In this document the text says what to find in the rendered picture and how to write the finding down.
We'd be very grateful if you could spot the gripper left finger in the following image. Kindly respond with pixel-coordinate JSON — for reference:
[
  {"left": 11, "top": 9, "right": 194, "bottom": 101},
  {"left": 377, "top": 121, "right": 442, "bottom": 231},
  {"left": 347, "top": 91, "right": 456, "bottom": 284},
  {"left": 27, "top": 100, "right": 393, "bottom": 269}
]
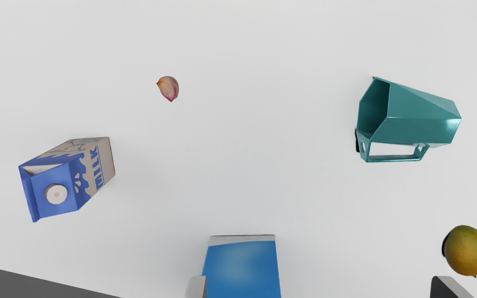
[{"left": 185, "top": 275, "right": 207, "bottom": 298}]

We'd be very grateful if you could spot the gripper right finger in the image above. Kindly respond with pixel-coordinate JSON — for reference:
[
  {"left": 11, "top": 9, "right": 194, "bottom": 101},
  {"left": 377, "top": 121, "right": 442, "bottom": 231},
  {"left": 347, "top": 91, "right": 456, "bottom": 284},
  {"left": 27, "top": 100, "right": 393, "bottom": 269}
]
[{"left": 431, "top": 276, "right": 475, "bottom": 298}]

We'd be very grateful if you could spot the teal faceted mug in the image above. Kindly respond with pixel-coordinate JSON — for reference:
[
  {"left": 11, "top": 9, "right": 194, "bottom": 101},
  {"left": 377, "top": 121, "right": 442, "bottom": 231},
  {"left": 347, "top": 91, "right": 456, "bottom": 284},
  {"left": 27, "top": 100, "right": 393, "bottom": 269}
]
[{"left": 354, "top": 77, "right": 462, "bottom": 163}]

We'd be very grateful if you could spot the yellow-green mango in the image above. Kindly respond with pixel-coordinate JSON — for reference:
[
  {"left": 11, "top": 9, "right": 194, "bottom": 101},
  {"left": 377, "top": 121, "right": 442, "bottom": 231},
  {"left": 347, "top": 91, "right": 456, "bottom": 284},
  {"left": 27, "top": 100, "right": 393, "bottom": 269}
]
[{"left": 442, "top": 225, "right": 477, "bottom": 278}]

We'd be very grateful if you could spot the blue box with grey edge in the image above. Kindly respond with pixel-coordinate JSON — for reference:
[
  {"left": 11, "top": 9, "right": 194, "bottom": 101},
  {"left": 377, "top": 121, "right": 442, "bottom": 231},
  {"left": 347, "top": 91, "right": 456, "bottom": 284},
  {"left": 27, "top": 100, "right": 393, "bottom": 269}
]
[{"left": 201, "top": 235, "right": 282, "bottom": 298}]

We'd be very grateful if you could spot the blue and white milk carton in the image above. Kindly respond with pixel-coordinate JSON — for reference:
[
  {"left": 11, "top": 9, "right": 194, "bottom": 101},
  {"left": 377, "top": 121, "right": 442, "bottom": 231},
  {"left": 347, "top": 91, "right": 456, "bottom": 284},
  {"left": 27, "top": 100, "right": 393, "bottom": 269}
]
[{"left": 18, "top": 137, "right": 116, "bottom": 223}]

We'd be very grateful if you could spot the pink garlic clove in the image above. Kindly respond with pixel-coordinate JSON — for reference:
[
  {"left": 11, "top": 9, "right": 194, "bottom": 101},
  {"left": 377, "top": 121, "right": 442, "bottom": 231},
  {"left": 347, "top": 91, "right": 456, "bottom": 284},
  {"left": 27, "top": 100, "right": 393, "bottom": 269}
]
[{"left": 156, "top": 76, "right": 180, "bottom": 103}]

